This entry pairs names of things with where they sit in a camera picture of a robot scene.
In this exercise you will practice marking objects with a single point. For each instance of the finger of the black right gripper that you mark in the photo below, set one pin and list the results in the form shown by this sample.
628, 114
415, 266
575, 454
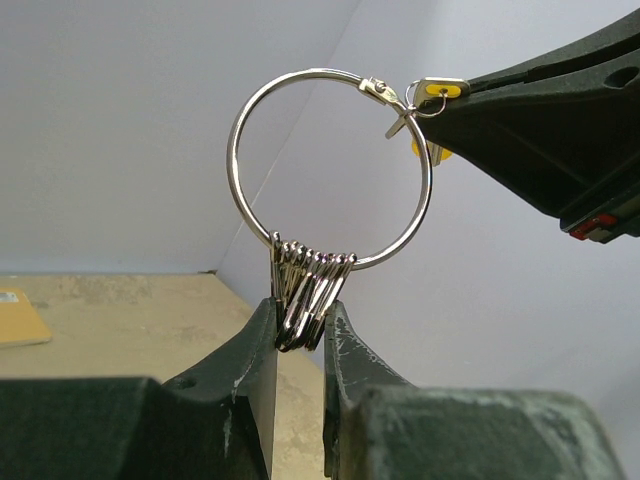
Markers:
567, 145
601, 47

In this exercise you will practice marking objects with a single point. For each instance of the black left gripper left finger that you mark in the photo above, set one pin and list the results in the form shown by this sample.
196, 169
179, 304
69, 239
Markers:
214, 420

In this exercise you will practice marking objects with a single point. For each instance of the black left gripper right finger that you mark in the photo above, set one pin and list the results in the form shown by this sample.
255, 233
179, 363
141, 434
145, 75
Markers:
377, 425

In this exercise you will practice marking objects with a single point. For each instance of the orange key tag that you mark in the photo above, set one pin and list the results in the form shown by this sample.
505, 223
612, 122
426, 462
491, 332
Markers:
429, 96

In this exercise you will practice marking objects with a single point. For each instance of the large metal keyring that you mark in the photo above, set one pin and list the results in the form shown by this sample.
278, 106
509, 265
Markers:
371, 88

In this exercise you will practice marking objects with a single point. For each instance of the tan spiral notebook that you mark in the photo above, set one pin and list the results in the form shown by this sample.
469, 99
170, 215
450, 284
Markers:
21, 324

